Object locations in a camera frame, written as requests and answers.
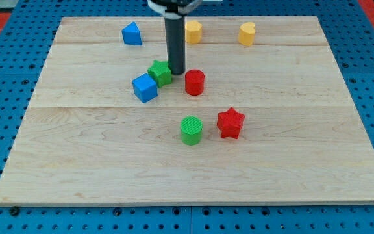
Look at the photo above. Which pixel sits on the blue triangular prism block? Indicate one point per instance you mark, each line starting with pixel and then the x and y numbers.
pixel 132 35

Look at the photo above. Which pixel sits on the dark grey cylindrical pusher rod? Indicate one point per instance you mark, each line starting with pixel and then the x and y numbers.
pixel 175 40

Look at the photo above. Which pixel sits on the light wooden board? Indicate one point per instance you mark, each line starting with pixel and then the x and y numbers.
pixel 87 141

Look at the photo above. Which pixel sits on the green star block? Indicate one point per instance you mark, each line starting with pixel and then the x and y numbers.
pixel 160 72

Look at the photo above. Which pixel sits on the red cylinder block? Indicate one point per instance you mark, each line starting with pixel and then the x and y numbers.
pixel 194 82

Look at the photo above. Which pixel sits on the blue cube block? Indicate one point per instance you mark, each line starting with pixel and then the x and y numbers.
pixel 145 88

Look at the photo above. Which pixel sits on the yellow cylinder-like block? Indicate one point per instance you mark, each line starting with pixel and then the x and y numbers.
pixel 193 32

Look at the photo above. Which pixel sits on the black white robot end mount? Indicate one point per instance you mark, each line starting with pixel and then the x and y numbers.
pixel 180 7

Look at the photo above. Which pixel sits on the green cylinder block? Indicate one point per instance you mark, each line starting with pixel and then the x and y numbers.
pixel 191 130

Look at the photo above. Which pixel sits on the yellow heart block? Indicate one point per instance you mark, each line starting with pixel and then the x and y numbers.
pixel 246 34

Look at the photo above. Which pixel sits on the red star block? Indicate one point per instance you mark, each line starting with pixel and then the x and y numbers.
pixel 230 123

